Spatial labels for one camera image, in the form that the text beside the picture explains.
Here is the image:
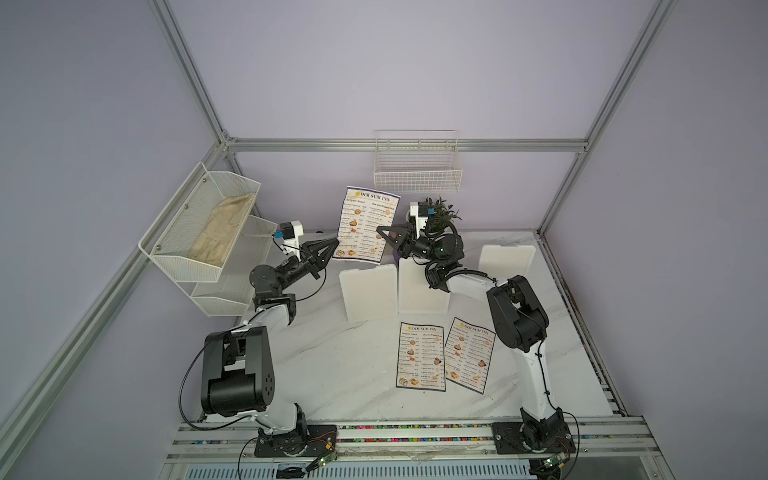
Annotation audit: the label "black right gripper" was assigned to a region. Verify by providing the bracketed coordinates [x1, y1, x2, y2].
[379, 223, 443, 266]

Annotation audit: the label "white acrylic menu holder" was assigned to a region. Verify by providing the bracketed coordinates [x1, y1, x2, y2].
[339, 264, 398, 323]
[398, 258, 450, 314]
[478, 244, 536, 282]

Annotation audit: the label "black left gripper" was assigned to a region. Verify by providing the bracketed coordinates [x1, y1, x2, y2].
[276, 239, 339, 294]

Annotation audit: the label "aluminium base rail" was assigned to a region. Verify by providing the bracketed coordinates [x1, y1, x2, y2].
[159, 416, 674, 479]

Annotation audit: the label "white two-tier mesh shelf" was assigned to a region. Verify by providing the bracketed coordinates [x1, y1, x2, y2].
[138, 163, 277, 317]

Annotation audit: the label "middle white acrylic menu holder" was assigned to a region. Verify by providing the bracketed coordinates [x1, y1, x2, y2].
[398, 258, 450, 314]

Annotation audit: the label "beige cloth in shelf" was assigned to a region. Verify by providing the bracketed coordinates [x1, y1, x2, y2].
[188, 193, 256, 267]

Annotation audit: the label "right white acrylic menu holder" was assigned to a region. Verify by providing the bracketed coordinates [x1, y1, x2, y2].
[478, 244, 536, 282]

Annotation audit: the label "potted green plant white pot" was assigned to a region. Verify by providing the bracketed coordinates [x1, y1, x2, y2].
[425, 197, 460, 235]

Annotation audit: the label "white wire wall basket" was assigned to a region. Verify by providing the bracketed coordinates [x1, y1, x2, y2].
[373, 129, 463, 194]

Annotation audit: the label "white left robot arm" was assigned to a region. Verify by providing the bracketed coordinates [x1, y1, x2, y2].
[195, 238, 339, 457]

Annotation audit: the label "aluminium frame profiles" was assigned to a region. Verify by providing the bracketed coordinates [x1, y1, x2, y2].
[0, 0, 679, 457]

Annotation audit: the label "left white acrylic menu holder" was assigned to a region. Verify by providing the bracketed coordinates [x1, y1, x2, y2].
[339, 264, 398, 323]

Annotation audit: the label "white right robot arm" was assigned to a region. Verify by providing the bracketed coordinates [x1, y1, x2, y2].
[376, 218, 579, 461]

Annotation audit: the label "dim sum menu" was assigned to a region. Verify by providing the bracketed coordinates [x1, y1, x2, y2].
[444, 317, 496, 395]
[333, 186, 400, 264]
[395, 322, 446, 392]

